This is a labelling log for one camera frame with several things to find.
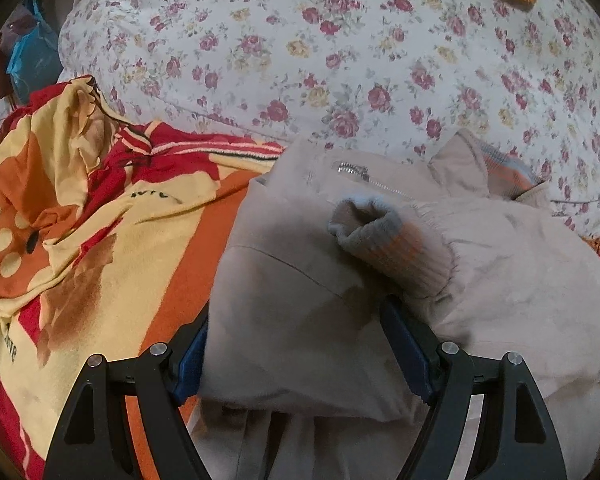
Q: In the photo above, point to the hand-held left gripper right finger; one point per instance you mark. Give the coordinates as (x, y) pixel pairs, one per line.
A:
(409, 345)

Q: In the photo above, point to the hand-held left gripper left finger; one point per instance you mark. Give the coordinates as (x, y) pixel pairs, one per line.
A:
(191, 360)

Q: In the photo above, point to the beige zip jacket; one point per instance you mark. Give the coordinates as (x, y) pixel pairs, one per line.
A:
(330, 280)

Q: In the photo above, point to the orange red printed blanket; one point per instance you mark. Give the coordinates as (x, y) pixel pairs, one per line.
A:
(80, 210)

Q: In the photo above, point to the floral quilt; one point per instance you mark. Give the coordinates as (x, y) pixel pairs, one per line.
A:
(360, 45)

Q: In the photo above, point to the blue plastic bag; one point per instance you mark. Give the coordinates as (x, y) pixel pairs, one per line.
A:
(32, 50)

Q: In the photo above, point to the dark red cloth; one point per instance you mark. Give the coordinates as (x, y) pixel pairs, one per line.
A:
(2, 55)

